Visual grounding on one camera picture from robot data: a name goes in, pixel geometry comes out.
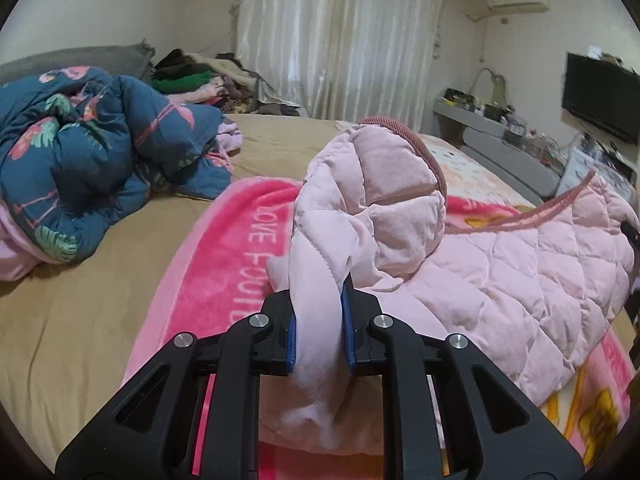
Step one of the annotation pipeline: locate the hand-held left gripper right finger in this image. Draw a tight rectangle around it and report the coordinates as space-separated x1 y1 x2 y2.
340 277 586 480

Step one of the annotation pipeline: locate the pile of clothes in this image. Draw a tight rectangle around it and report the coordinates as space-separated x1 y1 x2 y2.
150 49 303 118

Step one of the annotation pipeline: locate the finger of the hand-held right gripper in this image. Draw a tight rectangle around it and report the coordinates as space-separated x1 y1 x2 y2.
620 222 640 263

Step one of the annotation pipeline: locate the white curtain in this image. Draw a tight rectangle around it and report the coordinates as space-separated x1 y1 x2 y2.
235 0 453 136

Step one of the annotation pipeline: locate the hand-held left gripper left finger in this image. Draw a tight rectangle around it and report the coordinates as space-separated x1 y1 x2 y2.
55 287 299 480

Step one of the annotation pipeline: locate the grey headboard cushion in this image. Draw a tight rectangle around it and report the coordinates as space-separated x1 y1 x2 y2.
0 40 156 83

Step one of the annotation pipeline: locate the white plastic bag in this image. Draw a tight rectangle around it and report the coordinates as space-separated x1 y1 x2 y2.
562 132 640 198

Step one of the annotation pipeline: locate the blue floral duvet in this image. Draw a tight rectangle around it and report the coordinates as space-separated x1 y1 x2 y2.
0 65 243 281

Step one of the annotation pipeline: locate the black television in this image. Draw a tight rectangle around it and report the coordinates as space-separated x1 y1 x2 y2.
562 51 640 143

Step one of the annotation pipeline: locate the pink quilted jacket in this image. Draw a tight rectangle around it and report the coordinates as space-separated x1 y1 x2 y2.
257 116 640 456

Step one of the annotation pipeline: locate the pink printed blanket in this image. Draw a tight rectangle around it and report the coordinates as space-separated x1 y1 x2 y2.
120 177 636 480

